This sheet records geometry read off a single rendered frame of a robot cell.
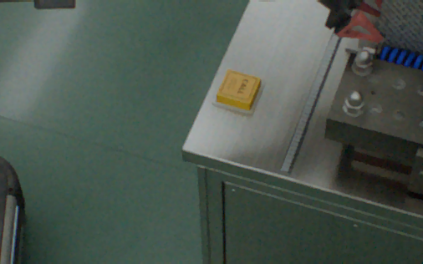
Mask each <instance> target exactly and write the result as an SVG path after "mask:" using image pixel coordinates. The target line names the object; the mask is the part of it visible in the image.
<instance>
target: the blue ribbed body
mask: <svg viewBox="0 0 423 264"><path fill-rule="evenodd" d="M385 59H386V62H391V63H392V62H393V61H394V63H397V64H402V63H403V65H405V66H408V67H410V66H411V67H412V68H414V69H418V68H419V67H420V70H423V54H421V55H420V56H419V57H418V58H417V54H416V53H414V52H413V53H411V54H410V55H409V52H408V51H407V50H403V51H402V52H401V53H400V50H399V49H398V48H394V49H393V50H392V51H391V46H389V45H388V46H386V47H385V48H384V50H381V52H380V58H379V60H382V61H385Z"/></svg>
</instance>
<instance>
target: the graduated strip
mask: <svg viewBox="0 0 423 264"><path fill-rule="evenodd" d="M341 40H342V38H339V37H337V36H336V35H335V34H333V33H332V35H331V39H330V42H329V45H328V47H327V49H326V52H325V54H324V57H323V60H322V63H321V64H320V66H319V70H318V72H317V74H316V77H315V79H314V82H313V84H312V87H311V91H310V93H309V96H308V99H307V102H306V103H305V105H304V108H303V112H302V113H301V116H300V118H299V121H298V123H297V126H296V128H295V131H294V133H293V137H292V139H291V143H290V145H289V147H288V151H287V154H286V155H285V158H284V160H283V163H282V165H281V168H280V171H282V172H286V173H289V174H291V172H292V169H293V166H294V163H295V161H296V159H297V157H298V153H299V151H300V148H301V146H302V143H303V141H304V138H305V135H306V134H307V131H308V127H309V125H310V123H311V119H312V117H313V112H314V111H315V108H316V105H317V103H318V101H319V98H320V95H321V93H322V91H323V88H324V85H325V83H326V81H327V78H328V76H329V72H330V69H331V65H332V62H333V61H334V57H335V55H336V53H337V50H338V48H339V44H340V43H341Z"/></svg>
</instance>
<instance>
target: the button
mask: <svg viewBox="0 0 423 264"><path fill-rule="evenodd" d="M261 82H262V79H261V78H259V77H256V76H252V75H250V74H245V73H241V72H237V71H234V70H231V69H228V70H227V72H226V75H225V77H224V79H223V80H222V83H221V85H220V87H219V89H218V90H217V94H216V101H217V102H219V103H223V104H228V105H231V106H234V107H237V108H240V109H246V110H249V111H250V110H251V109H252V104H253V102H254V100H255V98H256V96H257V93H258V90H259V89H260V87H261Z"/></svg>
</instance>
